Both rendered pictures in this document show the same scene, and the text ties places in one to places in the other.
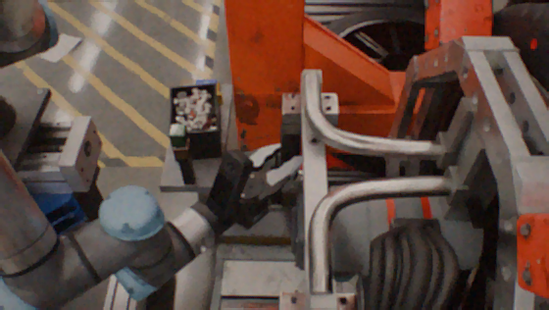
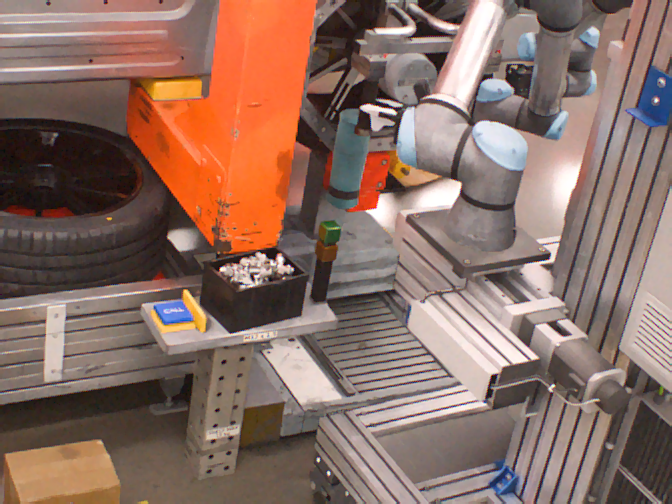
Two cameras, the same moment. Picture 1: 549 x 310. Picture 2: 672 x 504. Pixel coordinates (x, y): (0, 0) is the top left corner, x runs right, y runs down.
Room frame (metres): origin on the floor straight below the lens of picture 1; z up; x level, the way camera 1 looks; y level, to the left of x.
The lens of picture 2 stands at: (2.12, 2.38, 2.03)
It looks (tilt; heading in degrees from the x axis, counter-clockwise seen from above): 30 degrees down; 237
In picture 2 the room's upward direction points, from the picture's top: 10 degrees clockwise
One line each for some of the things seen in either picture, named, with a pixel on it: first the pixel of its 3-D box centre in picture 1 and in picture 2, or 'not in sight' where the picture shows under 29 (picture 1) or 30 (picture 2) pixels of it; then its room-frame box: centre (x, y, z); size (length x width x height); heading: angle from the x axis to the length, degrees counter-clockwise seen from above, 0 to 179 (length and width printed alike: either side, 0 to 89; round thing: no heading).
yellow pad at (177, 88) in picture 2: not in sight; (169, 81); (0.86, -0.49, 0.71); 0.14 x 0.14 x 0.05; 89
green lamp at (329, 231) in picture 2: (178, 134); (329, 231); (0.74, 0.24, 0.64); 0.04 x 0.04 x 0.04; 89
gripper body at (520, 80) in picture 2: not in sight; (527, 83); (0.05, -0.02, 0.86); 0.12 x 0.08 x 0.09; 0
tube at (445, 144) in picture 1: (375, 95); (385, 8); (0.45, -0.13, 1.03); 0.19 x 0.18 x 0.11; 89
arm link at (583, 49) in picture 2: not in sight; (576, 47); (-0.09, -0.02, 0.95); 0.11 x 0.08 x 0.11; 172
